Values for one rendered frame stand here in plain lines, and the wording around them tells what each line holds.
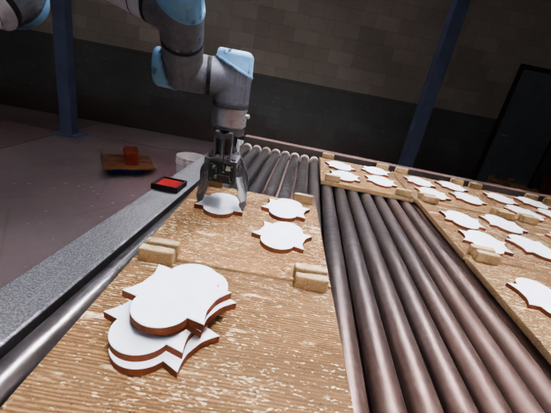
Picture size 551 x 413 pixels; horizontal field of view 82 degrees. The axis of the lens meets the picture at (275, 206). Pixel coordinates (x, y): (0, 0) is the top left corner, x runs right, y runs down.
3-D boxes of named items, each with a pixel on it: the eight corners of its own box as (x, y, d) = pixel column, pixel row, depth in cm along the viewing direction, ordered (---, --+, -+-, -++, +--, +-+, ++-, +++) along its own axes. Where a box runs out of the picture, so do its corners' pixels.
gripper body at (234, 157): (201, 182, 70) (205, 128, 65) (210, 170, 78) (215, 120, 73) (234, 188, 71) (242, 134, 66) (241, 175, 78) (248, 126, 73)
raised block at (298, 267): (292, 279, 57) (294, 266, 56) (292, 273, 59) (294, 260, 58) (325, 285, 57) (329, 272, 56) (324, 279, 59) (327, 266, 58)
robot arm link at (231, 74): (213, 45, 66) (254, 52, 68) (209, 100, 71) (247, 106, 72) (212, 45, 59) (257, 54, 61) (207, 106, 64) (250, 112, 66)
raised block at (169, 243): (143, 252, 56) (144, 239, 55) (148, 247, 58) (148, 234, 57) (177, 259, 57) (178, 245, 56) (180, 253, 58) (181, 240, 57)
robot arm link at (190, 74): (152, 18, 58) (214, 31, 60) (159, 65, 68) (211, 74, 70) (145, 51, 55) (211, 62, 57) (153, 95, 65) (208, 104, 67)
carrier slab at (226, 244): (137, 259, 57) (137, 251, 56) (199, 187, 95) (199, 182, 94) (329, 293, 58) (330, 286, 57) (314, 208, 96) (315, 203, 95)
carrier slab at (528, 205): (512, 223, 117) (516, 212, 116) (462, 188, 155) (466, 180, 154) (607, 242, 116) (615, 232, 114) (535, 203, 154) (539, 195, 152)
